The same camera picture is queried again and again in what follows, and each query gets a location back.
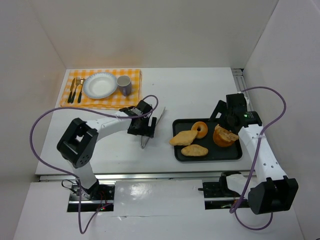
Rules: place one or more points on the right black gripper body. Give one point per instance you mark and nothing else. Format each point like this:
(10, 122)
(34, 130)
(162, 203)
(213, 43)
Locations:
(222, 110)

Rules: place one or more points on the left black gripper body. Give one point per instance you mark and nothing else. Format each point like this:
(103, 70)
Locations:
(149, 127)

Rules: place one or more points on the metal tongs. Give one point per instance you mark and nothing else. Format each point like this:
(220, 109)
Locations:
(158, 113)

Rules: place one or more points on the triangular bread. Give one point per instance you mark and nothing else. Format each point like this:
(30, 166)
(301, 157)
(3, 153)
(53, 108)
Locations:
(184, 138)

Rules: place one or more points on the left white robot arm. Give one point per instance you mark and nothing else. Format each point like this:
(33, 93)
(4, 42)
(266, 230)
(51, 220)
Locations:
(78, 142)

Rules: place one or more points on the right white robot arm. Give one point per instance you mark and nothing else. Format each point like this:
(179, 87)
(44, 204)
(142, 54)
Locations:
(267, 188)

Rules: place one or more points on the oval bread roll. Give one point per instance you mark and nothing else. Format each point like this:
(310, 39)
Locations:
(194, 150)

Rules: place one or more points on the tall round brioche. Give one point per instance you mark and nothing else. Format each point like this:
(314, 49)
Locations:
(223, 138)

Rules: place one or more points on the purple mug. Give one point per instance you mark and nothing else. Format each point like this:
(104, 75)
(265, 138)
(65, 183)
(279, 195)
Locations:
(124, 84)

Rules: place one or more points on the yellow checkered cloth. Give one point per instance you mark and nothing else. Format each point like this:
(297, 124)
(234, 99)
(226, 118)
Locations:
(113, 102)

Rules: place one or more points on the white plate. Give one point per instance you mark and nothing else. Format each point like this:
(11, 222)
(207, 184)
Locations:
(100, 85)

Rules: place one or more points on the ring donut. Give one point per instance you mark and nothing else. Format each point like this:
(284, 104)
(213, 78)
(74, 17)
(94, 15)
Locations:
(201, 128)

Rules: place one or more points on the aluminium rail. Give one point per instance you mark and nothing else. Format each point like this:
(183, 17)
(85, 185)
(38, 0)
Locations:
(140, 176)

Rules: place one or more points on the black-handled knife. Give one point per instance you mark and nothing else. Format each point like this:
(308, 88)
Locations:
(71, 90)

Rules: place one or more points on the black-handled fork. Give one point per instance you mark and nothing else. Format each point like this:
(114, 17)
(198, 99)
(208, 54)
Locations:
(77, 82)

